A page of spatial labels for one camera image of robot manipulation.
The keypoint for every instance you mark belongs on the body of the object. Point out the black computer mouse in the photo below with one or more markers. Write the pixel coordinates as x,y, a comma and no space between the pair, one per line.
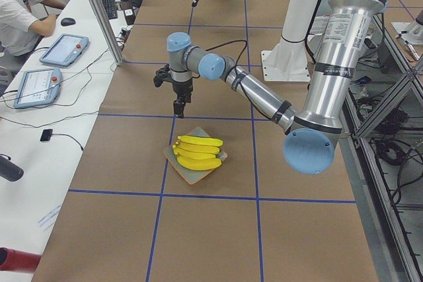
67,21

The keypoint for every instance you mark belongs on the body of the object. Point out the small black box on cable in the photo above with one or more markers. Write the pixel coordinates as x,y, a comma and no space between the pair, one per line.
46,135

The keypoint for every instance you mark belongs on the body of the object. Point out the aluminium frame rack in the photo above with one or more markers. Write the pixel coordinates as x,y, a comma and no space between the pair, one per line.
383,115

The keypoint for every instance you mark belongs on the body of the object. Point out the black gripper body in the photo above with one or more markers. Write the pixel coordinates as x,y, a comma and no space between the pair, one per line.
182,88

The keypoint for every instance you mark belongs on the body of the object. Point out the red cylinder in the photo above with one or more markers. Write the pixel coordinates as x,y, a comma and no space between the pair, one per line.
19,261

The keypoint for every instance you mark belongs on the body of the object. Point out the lower teach pendant tablet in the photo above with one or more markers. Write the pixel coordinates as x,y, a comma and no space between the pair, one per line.
38,88

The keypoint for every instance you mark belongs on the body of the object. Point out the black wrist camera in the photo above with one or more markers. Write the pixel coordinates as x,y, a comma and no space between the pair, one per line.
162,75

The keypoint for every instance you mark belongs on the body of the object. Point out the upper teach pendant tablet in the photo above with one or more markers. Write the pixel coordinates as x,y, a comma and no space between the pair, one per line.
65,50

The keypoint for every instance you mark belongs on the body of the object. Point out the aluminium frame post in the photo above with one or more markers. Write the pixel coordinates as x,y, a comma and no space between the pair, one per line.
107,31

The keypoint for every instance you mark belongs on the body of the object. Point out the teach pendant tablet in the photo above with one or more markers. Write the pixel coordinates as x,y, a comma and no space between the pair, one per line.
65,50
38,88

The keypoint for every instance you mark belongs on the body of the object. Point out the black cylinder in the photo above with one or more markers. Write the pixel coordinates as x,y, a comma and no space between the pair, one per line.
9,170

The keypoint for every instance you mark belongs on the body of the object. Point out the person in white shirt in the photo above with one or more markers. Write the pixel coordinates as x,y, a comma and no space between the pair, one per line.
21,31

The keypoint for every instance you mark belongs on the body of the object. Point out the yellow banana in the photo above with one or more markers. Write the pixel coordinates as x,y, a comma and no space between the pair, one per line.
193,155
198,148
196,140
199,165

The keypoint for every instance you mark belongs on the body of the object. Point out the grey square plate orange rim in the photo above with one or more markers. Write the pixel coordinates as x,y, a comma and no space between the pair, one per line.
191,176

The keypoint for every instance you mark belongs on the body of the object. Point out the black keyboard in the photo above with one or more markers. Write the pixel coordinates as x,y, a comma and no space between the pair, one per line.
110,9

